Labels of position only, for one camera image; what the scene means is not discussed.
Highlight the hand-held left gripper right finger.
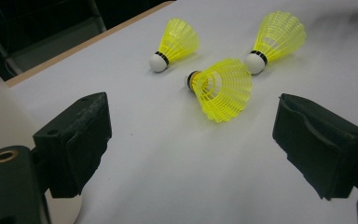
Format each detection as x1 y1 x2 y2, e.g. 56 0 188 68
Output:
271 92 358 201

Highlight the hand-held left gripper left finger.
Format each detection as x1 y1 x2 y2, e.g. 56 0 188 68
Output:
32 91 113 199

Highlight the white plastic storage box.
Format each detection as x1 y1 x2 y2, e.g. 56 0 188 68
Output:
0 55 84 224

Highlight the yellow plastic shuttlecock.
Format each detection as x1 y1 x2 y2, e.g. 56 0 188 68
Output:
185 58 254 124
244 10 308 76
148 17 200 74

